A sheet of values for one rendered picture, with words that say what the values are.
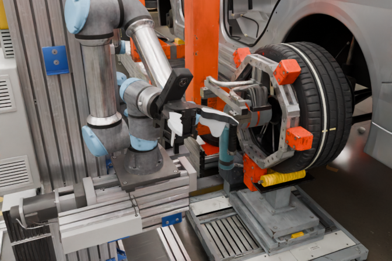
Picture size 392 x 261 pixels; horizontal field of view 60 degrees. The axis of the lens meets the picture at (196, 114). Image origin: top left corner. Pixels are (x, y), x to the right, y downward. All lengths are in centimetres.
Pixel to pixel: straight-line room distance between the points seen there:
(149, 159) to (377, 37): 104
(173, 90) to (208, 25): 128
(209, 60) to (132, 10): 103
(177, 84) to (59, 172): 83
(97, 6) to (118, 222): 71
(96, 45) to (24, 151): 50
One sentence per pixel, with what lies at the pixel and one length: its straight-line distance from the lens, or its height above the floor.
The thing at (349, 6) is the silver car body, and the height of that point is 136.
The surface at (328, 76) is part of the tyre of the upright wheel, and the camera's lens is 163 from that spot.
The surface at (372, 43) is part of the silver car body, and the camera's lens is 164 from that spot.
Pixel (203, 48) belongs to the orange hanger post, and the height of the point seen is 109.
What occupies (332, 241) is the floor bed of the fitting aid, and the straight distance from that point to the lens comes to 223.
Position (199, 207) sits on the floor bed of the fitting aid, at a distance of 232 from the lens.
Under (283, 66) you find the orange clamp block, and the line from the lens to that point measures 149.
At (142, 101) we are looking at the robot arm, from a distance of 85.
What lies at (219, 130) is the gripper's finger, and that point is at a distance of 77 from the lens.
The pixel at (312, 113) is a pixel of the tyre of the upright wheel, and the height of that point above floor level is 95.
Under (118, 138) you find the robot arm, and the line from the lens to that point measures 119.
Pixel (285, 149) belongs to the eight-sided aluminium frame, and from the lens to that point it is 158.
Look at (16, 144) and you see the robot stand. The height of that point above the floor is 96.
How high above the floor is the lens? 153
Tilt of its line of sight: 24 degrees down
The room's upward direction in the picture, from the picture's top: straight up
